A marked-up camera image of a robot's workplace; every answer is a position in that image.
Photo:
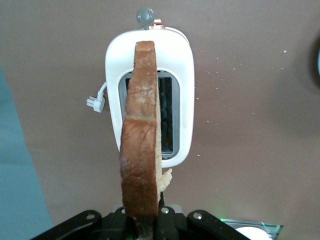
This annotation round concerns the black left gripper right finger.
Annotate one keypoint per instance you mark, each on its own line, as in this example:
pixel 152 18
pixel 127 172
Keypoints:
pixel 167 227

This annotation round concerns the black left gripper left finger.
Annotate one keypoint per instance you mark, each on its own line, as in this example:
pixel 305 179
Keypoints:
pixel 115 227

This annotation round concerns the brown bread slice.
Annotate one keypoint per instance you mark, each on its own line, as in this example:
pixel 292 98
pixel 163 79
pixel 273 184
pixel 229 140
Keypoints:
pixel 140 125

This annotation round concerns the blue plate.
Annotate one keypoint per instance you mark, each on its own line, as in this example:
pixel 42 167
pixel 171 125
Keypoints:
pixel 319 61

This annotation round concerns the white toaster plug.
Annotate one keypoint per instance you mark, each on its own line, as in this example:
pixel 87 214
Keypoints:
pixel 96 105

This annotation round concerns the white toaster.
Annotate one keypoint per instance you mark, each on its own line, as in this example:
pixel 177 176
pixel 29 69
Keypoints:
pixel 180 75

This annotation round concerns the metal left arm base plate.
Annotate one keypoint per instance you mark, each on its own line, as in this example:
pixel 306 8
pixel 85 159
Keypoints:
pixel 275 228

